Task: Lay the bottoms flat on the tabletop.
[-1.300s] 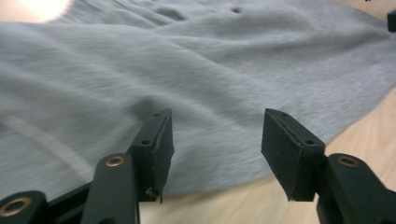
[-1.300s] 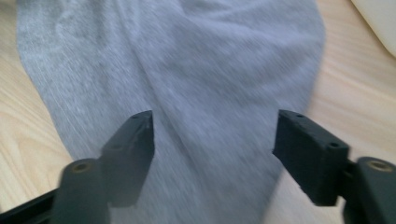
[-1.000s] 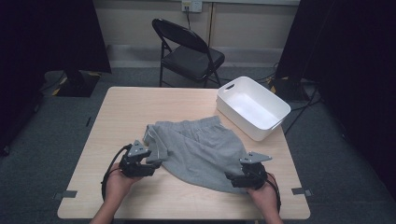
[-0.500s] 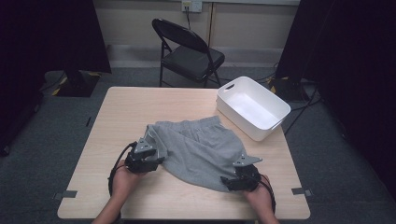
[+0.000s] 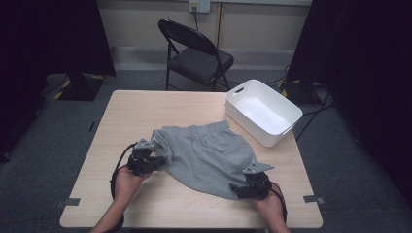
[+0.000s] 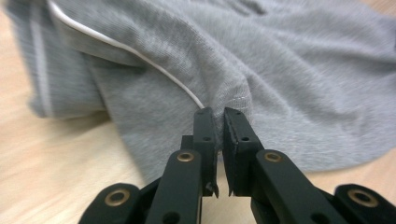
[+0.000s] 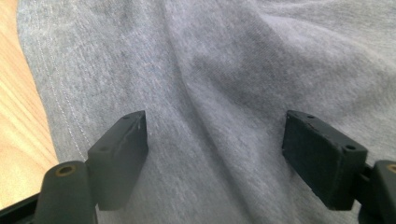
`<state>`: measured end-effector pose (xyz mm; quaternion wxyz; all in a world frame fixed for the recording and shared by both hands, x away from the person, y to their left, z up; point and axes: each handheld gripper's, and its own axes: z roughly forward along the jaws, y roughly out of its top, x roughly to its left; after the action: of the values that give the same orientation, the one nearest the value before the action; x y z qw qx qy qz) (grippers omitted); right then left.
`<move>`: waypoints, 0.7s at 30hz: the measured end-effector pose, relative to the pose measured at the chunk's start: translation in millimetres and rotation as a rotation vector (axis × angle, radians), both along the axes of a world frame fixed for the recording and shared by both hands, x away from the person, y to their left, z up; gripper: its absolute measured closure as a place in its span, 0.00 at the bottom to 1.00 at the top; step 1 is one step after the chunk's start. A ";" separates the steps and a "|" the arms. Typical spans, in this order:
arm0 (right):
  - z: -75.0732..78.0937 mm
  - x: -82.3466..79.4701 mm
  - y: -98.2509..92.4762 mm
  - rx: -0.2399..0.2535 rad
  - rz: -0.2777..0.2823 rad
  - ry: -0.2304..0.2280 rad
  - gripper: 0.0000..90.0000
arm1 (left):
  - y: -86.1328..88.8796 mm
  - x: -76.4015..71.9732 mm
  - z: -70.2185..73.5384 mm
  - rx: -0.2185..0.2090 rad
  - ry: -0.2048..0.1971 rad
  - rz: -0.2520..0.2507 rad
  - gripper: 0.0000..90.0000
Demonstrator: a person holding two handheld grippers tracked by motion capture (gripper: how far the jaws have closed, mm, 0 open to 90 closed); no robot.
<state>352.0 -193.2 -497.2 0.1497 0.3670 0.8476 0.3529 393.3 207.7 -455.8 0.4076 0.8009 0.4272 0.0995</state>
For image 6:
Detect grey pants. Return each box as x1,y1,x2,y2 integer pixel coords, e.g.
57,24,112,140
6,0,396,188

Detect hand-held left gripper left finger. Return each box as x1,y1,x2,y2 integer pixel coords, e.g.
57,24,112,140
181,106,219,198

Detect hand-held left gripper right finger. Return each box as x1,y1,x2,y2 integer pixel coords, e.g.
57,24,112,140
222,106,265,198

